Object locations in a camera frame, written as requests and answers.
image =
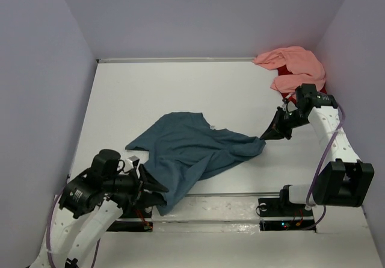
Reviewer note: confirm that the metal table rail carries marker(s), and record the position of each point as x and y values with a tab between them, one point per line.
240	194
173	60

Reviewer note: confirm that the pink t shirt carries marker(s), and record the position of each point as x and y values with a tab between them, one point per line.
299	61

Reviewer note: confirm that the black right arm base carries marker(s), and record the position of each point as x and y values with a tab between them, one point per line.
278	214

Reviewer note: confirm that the metal back table rail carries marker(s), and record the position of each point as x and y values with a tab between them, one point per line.
173	60

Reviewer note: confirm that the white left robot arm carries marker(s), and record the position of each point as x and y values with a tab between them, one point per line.
90	203

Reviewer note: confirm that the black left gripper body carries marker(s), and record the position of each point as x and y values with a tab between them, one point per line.
129	182

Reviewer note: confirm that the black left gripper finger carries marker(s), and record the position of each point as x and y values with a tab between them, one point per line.
148	199
149	183

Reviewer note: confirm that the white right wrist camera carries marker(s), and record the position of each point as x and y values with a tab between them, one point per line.
289	102

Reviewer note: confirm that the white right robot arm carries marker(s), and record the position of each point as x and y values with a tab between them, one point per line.
341	178

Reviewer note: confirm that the metal front table rail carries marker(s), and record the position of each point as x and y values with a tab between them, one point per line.
240	194

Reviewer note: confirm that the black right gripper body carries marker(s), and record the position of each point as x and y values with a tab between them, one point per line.
295	119

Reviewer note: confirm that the teal blue t shirt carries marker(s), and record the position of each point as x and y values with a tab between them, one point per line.
184	149

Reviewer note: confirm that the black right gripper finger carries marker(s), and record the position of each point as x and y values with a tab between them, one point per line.
274	125
275	135

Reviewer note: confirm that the red t shirt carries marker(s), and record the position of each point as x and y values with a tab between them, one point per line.
283	71

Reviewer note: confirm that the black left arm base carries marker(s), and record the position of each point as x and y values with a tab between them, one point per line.
134	221

